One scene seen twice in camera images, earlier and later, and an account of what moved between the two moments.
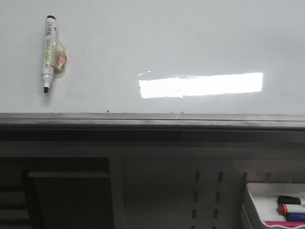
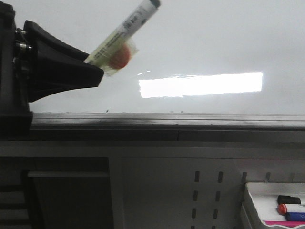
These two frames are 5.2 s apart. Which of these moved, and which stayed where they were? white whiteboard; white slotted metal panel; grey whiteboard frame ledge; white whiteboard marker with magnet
Moved: white whiteboard marker with magnet
Stayed: white whiteboard; grey whiteboard frame ledge; white slotted metal panel
